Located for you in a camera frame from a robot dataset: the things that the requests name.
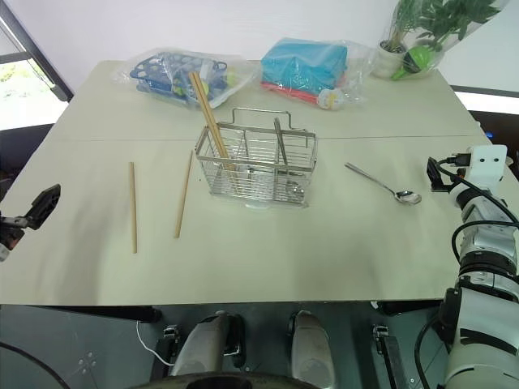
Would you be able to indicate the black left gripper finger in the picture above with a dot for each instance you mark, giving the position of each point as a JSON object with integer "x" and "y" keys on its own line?
{"x": 45, "y": 214}
{"x": 42, "y": 196}

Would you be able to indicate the grey robot right foot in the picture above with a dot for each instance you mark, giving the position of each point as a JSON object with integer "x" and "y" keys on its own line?
{"x": 310, "y": 348}

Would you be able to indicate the teal cloth stack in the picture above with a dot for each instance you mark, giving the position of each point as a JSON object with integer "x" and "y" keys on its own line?
{"x": 304, "y": 65}

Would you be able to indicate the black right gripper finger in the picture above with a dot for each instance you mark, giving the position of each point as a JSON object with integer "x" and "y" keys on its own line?
{"x": 434, "y": 167}
{"x": 438, "y": 183}

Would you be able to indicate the red cloth stack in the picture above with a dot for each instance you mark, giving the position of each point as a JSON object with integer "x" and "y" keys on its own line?
{"x": 292, "y": 94}

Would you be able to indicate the steel spoon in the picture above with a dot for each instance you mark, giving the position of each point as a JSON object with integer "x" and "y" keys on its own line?
{"x": 280, "y": 142}
{"x": 381, "y": 182}

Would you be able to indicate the blue plastic rack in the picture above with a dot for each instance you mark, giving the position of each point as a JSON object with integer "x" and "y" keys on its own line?
{"x": 166, "y": 75}

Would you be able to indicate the white round toy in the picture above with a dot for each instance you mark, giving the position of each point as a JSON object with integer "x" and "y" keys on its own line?
{"x": 331, "y": 99}

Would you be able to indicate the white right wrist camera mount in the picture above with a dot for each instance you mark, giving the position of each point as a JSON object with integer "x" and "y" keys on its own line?
{"x": 487, "y": 166}

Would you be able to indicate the green plastic maraca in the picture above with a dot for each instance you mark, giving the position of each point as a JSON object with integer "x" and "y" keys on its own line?
{"x": 417, "y": 58}

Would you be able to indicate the black window frame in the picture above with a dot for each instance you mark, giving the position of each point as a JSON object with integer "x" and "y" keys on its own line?
{"x": 40, "y": 56}

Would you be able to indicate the grey robot left foot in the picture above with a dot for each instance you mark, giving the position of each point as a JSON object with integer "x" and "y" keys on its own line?
{"x": 207, "y": 344}

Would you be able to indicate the clear plastic bag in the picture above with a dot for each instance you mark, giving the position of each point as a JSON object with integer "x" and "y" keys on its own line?
{"x": 162, "y": 75}
{"x": 357, "y": 73}

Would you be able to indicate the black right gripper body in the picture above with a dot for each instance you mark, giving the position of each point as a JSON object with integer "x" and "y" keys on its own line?
{"x": 453, "y": 178}

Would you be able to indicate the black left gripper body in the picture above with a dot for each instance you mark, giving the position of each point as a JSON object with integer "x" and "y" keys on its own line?
{"x": 14, "y": 229}

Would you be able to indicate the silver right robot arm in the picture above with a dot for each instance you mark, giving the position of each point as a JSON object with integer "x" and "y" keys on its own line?
{"x": 476, "y": 215}

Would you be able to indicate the wooden chopstick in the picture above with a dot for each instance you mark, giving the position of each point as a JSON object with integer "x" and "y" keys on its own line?
{"x": 183, "y": 194}
{"x": 204, "y": 105}
{"x": 211, "y": 107}
{"x": 133, "y": 206}

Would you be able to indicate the green leafy plant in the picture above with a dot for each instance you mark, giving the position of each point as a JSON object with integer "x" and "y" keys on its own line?
{"x": 440, "y": 18}

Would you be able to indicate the black table leg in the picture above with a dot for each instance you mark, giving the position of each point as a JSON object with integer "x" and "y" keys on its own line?
{"x": 391, "y": 352}
{"x": 171, "y": 333}

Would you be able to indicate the dark rounded robot torso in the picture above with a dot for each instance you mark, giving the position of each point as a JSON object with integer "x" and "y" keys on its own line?
{"x": 227, "y": 383}

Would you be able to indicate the white plant pot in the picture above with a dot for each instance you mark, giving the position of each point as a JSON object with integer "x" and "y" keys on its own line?
{"x": 387, "y": 58}

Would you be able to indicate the grey robot foot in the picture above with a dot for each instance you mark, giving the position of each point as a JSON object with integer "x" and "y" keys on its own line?
{"x": 207, "y": 344}
{"x": 310, "y": 348}

